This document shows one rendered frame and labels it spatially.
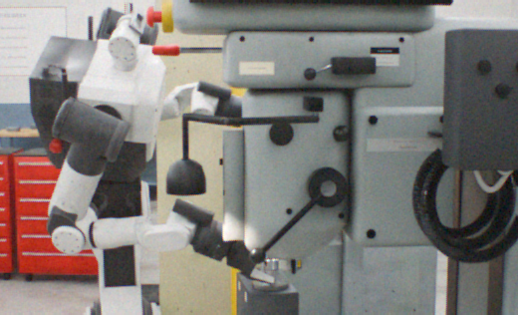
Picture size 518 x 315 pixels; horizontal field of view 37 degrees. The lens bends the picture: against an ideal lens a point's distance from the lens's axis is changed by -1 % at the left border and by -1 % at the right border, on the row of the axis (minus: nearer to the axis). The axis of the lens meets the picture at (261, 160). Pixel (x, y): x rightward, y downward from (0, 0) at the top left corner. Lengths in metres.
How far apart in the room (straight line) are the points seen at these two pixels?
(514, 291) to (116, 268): 1.07
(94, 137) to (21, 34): 9.01
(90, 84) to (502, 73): 1.00
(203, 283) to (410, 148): 2.02
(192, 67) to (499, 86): 2.14
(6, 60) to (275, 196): 9.45
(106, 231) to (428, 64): 0.87
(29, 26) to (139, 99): 8.90
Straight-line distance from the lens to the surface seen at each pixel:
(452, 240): 1.34
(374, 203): 1.42
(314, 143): 1.41
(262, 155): 1.41
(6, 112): 10.76
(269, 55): 1.37
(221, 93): 2.22
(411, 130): 1.42
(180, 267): 3.31
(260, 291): 1.92
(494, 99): 1.20
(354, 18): 1.38
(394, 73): 1.41
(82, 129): 1.73
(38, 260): 6.29
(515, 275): 1.48
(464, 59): 1.18
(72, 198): 1.83
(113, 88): 1.84
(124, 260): 2.11
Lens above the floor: 1.67
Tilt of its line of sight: 7 degrees down
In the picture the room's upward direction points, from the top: straight up
